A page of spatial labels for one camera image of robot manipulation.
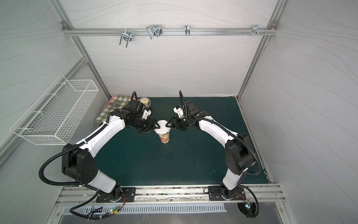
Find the white plastic cup lid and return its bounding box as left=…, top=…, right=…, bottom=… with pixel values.
left=154, top=120, right=171, bottom=135

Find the printed paper milk tea cup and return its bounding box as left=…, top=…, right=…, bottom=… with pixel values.
left=159, top=132, right=170, bottom=144

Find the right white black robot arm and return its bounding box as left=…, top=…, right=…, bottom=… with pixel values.
left=166, top=100, right=262, bottom=191

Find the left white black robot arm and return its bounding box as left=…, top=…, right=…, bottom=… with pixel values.
left=62, top=100, right=160, bottom=194

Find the grey bowl with food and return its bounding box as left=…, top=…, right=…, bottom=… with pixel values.
left=139, top=97, right=151, bottom=108

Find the green checkered cloth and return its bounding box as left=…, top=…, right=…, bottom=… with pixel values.
left=95, top=102, right=129, bottom=124

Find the pink tray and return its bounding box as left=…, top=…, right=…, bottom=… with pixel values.
left=108, top=95, right=137, bottom=104

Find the metal U-bolt clamp left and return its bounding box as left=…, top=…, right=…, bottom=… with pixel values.
left=119, top=30, right=132, bottom=48

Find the metal u-bolt clamp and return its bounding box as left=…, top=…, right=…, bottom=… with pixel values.
left=119, top=30, right=132, bottom=48
left=146, top=24, right=163, bottom=39

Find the metal U-bolt clamp middle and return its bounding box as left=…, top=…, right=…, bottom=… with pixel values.
left=146, top=24, right=163, bottom=39

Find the small metal hook clamp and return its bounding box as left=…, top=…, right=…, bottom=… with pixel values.
left=184, top=25, right=190, bottom=36

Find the white ventilation grille strip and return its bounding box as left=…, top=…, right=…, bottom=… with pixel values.
left=74, top=203, right=227, bottom=215

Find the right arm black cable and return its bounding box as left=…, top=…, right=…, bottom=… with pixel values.
left=178, top=90, right=262, bottom=218

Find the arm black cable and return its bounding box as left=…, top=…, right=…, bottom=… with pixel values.
left=38, top=91, right=138, bottom=220
left=178, top=90, right=262, bottom=218

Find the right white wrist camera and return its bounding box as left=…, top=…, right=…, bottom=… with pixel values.
left=173, top=105, right=184, bottom=118

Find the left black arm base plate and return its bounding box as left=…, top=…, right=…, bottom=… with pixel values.
left=96, top=187, right=136, bottom=203

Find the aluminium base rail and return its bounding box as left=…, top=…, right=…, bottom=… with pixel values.
left=55, top=183, right=286, bottom=205

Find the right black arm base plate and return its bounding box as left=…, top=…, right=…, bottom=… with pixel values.
left=203, top=185, right=246, bottom=201

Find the white wire basket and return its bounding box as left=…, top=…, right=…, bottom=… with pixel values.
left=10, top=75, right=99, bottom=146

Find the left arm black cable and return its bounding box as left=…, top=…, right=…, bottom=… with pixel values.
left=38, top=91, right=138, bottom=220

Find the metal bracket with screws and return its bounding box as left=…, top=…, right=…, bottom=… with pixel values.
left=242, top=25, right=267, bottom=36

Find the aluminium crossbar rail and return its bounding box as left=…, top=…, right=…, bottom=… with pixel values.
left=62, top=27, right=278, bottom=36

